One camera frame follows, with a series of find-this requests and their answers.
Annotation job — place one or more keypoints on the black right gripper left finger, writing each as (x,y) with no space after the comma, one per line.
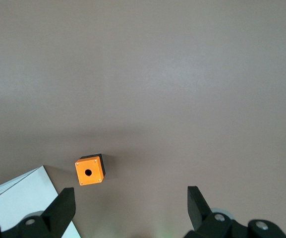
(63,208)

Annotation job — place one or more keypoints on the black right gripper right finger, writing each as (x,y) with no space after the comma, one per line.
(197,208)

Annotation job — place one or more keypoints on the white drawer cabinet shell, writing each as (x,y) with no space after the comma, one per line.
(21,198)

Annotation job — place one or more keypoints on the orange button box black base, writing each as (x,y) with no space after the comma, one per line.
(95,173)

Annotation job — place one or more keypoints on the brown table cover sheet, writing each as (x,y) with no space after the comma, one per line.
(142,74)

